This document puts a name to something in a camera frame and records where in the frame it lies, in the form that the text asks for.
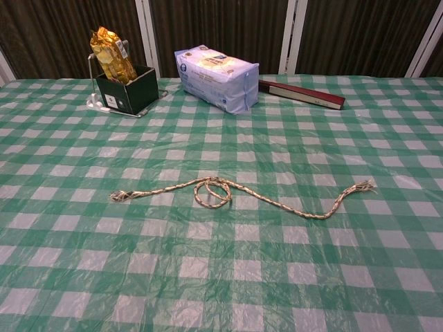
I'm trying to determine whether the dark pleated curtain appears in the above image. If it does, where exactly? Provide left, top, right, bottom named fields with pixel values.
left=0, top=0, right=443, bottom=80

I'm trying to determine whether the gold foil snack bag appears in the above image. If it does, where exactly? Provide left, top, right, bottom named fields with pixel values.
left=89, top=26, right=137, bottom=85

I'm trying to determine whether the beige braided rope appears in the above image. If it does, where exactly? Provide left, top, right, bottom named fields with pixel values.
left=109, top=176, right=377, bottom=220

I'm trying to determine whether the green white checkered tablecloth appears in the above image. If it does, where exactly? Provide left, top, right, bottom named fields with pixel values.
left=0, top=74, right=443, bottom=332

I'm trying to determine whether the dark red book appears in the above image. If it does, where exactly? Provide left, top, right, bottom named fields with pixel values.
left=258, top=79, right=347, bottom=111

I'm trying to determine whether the dark green open box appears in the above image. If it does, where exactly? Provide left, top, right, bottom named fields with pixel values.
left=95, top=64, right=160, bottom=116

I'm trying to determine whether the light blue tissue pack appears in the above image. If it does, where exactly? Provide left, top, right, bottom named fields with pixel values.
left=174, top=44, right=260, bottom=116

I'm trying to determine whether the white frame post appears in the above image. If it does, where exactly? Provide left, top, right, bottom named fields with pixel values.
left=278, top=0, right=309, bottom=75
left=404, top=0, right=443, bottom=78
left=0, top=46, right=17, bottom=88
left=134, top=0, right=162, bottom=78

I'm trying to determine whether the white wire stand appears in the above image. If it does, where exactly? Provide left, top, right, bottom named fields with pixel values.
left=86, top=39, right=168, bottom=119

